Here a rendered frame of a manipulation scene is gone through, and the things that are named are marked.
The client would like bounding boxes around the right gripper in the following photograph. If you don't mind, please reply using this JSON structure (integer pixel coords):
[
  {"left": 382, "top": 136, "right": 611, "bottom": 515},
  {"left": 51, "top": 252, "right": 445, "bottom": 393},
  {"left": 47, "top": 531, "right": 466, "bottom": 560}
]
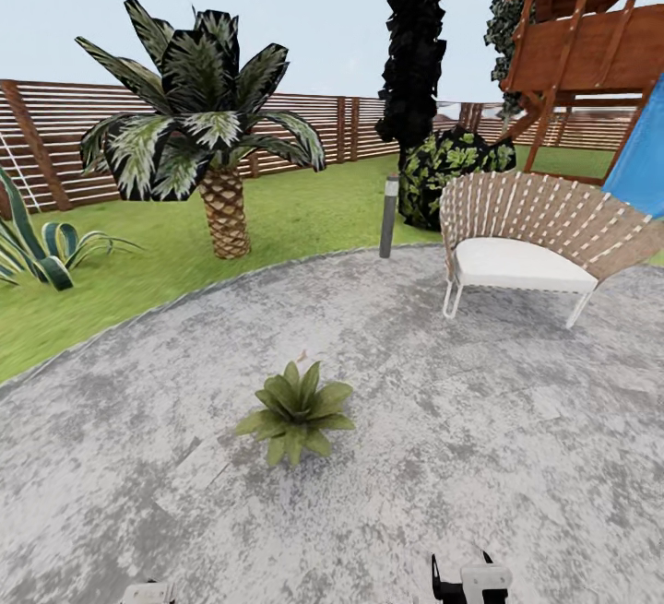
[{"left": 433, "top": 574, "right": 505, "bottom": 604}]

